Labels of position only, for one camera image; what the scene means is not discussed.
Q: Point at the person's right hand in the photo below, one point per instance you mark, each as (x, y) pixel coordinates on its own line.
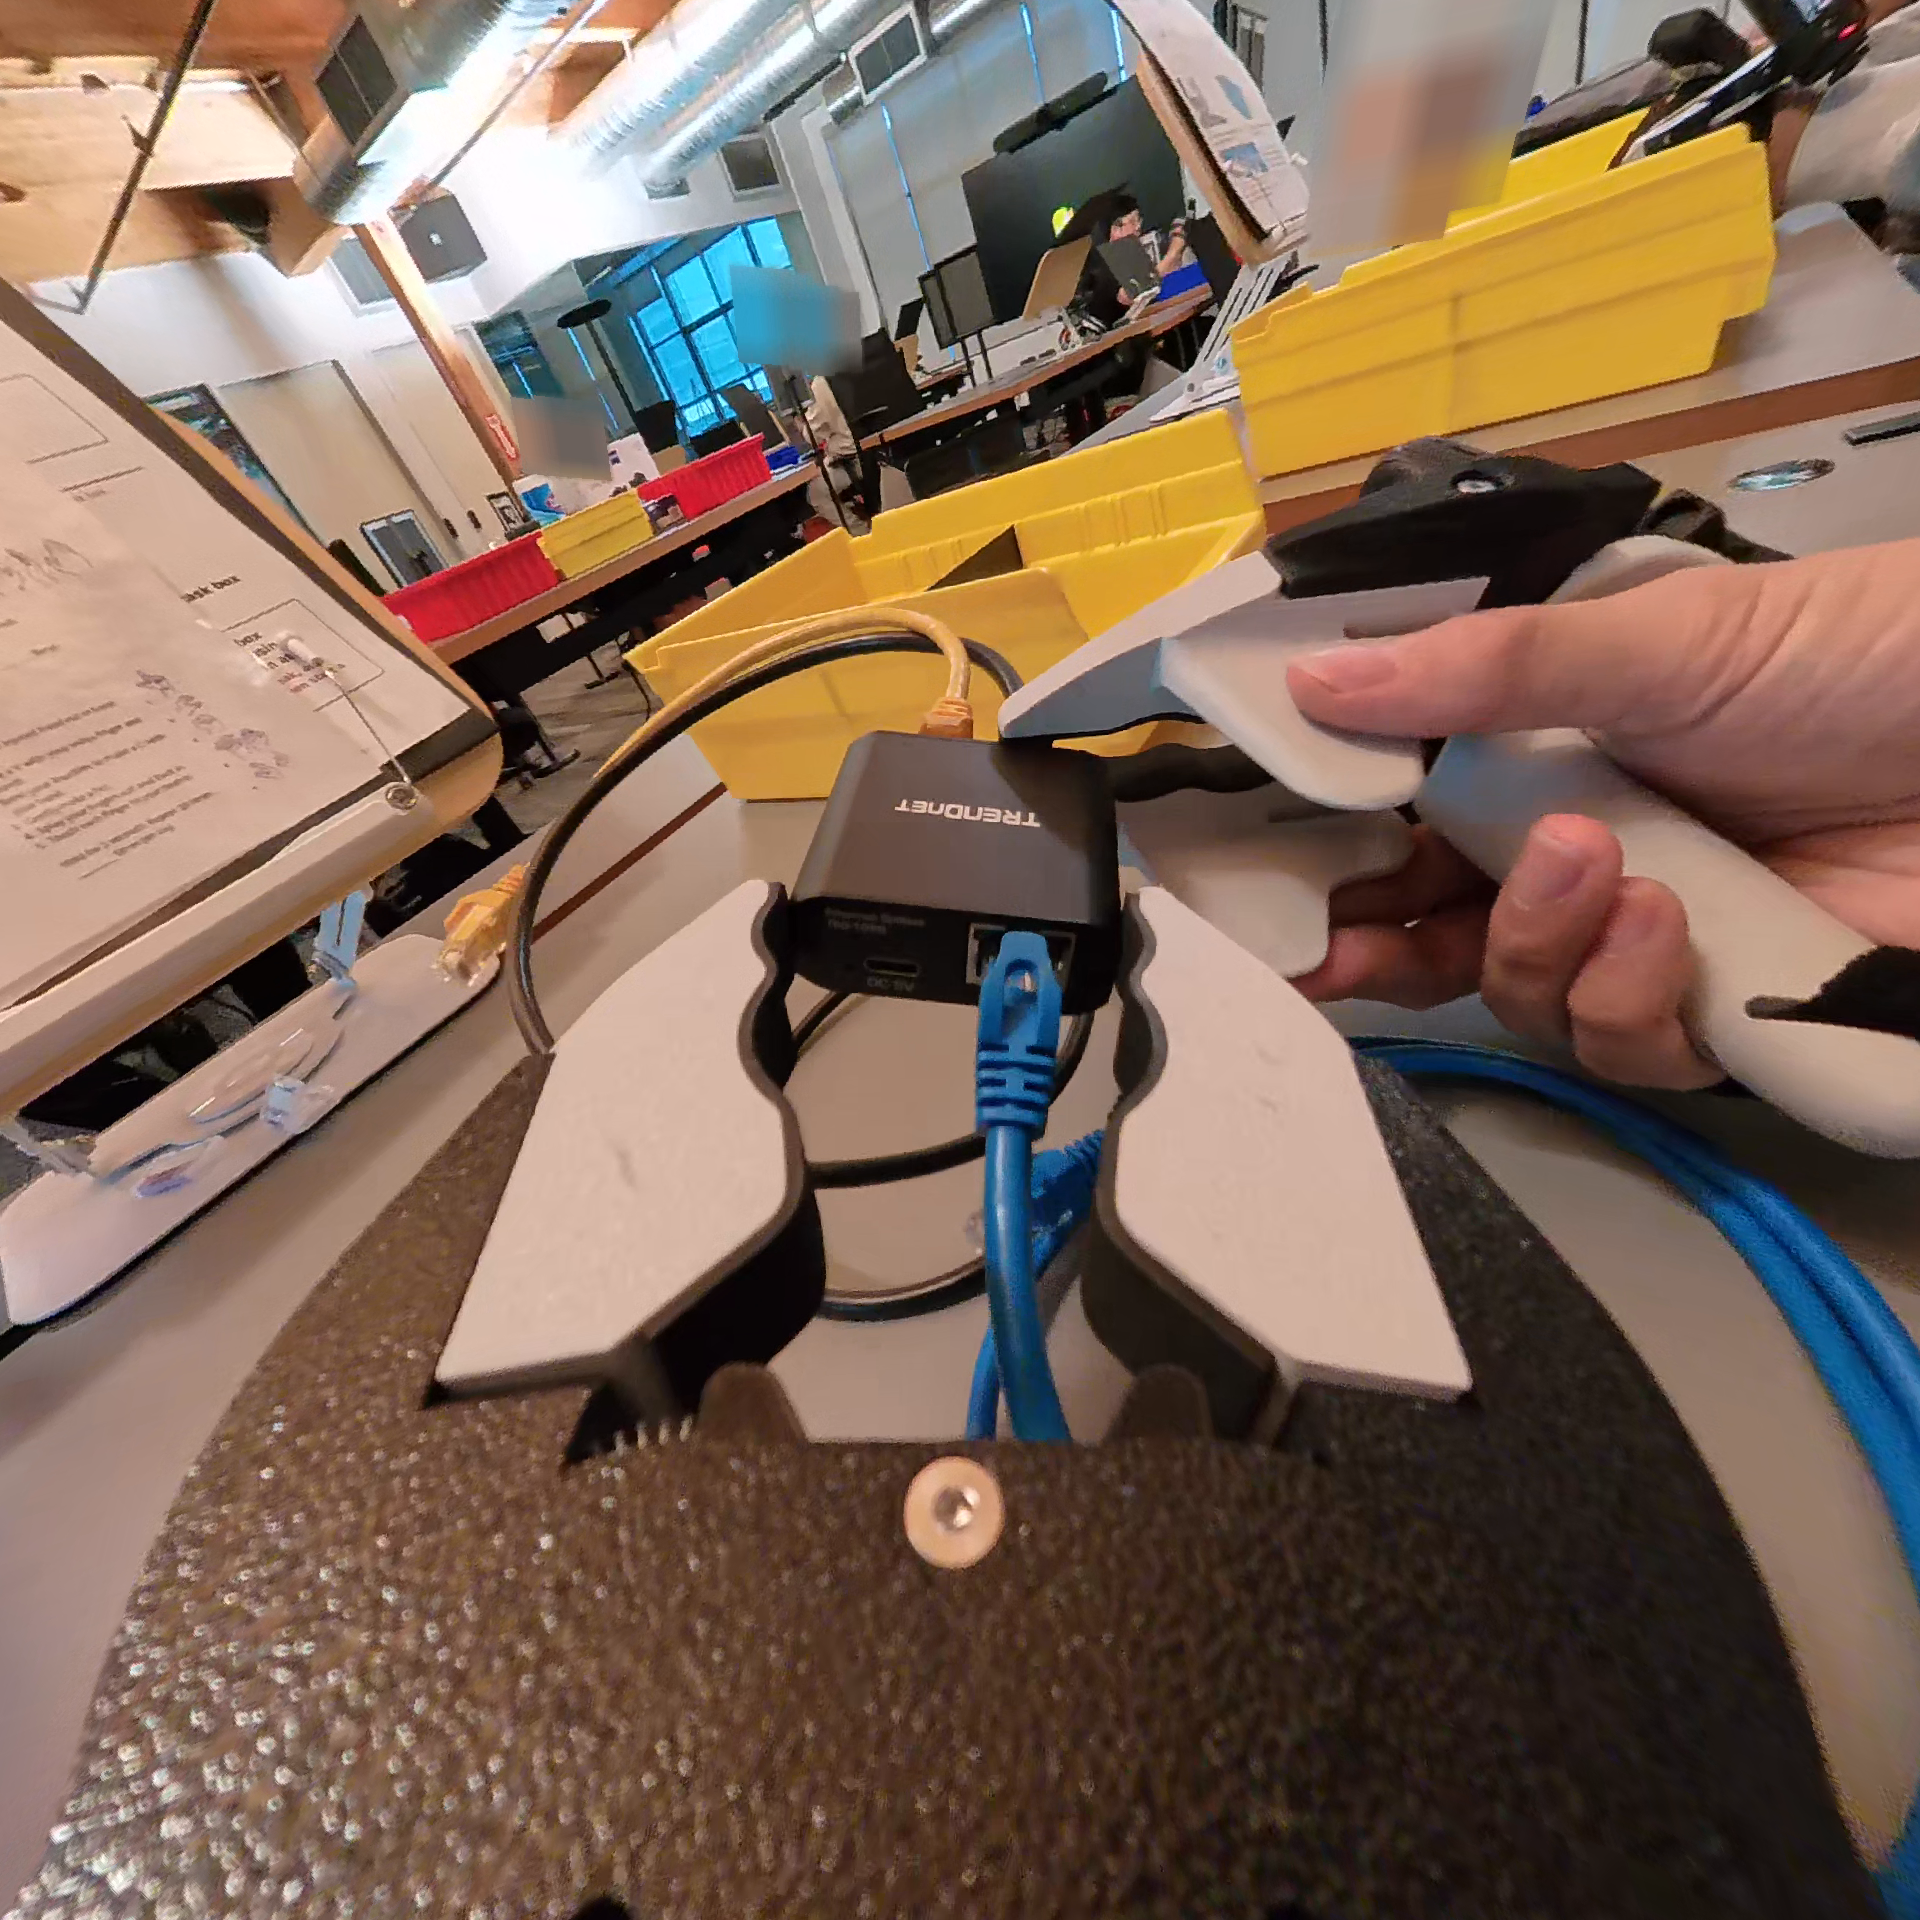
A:
(1724, 706)

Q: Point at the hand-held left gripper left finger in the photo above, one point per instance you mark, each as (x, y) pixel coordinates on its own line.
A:
(645, 1141)

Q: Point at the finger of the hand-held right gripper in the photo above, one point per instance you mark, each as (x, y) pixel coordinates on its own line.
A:
(1260, 885)
(1140, 653)

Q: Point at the large black screen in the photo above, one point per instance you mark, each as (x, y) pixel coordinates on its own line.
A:
(1050, 209)

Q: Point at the stack of yellow plastic bins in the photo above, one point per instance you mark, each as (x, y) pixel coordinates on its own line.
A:
(1500, 313)

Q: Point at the black network switch box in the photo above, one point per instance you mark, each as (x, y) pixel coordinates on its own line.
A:
(960, 839)

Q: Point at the long office table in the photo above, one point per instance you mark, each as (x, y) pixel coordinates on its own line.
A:
(645, 569)

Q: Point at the red plastic bin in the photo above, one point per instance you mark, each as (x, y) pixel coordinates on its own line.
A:
(708, 482)
(470, 589)

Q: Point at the silver air duct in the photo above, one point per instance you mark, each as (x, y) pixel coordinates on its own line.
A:
(783, 76)

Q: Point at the white bracket panel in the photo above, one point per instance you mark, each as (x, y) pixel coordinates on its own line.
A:
(344, 1002)

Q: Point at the black ceiling speaker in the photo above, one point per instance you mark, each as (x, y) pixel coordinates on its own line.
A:
(442, 240)

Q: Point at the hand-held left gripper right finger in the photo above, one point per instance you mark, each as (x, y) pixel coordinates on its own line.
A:
(1275, 1155)

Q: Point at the small yellow plastic bin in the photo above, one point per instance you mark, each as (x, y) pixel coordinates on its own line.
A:
(600, 538)

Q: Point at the black computer monitor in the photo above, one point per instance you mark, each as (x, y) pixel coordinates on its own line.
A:
(960, 300)

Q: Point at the yellow plastic bin with divider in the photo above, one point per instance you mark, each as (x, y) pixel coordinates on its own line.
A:
(841, 706)

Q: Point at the background office table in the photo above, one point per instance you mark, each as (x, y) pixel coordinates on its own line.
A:
(1050, 367)

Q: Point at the instruction sheet board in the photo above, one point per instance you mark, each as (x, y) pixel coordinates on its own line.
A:
(152, 673)
(1240, 152)

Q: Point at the round desk grommet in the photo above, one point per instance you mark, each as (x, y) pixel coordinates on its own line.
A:
(1785, 476)

